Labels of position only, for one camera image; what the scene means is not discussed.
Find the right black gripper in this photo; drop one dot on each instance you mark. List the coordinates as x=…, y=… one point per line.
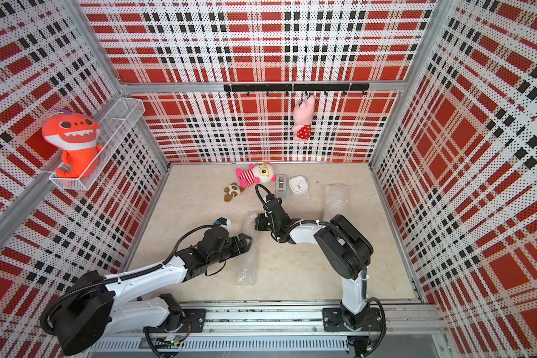
x=259, y=221

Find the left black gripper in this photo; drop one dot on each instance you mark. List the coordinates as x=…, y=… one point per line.
x=236, y=249

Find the bubble wrap sheet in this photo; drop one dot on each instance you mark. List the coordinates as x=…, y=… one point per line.
x=336, y=201
x=246, y=268

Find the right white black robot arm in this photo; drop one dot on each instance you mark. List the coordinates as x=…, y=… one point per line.
x=347, y=251

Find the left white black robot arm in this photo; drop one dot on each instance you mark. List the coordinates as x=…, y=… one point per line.
x=98, y=306

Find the grey tape dispenser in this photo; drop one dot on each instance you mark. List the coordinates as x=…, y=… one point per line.
x=281, y=186

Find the white square clock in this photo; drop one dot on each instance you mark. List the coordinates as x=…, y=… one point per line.
x=298, y=185

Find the pink striped owl plush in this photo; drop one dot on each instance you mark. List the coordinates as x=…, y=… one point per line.
x=261, y=173

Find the brown white dog plush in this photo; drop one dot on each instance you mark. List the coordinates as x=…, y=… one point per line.
x=232, y=191

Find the pink pig plush toy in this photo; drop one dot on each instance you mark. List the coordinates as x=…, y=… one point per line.
x=303, y=115

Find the orange shark plush toy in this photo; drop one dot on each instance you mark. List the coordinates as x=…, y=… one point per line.
x=76, y=135

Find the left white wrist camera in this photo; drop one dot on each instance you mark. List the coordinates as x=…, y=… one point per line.
x=223, y=223

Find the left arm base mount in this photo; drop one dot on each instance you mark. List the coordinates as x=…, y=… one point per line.
x=191, y=320

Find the black wall hook rail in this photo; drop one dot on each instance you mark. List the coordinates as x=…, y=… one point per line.
x=297, y=87

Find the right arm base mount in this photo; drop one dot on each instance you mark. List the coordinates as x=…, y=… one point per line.
x=338, y=319

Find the clear acrylic wall shelf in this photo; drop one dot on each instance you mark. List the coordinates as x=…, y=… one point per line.
x=116, y=119

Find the aluminium front rail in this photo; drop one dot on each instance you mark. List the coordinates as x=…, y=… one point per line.
x=307, y=318

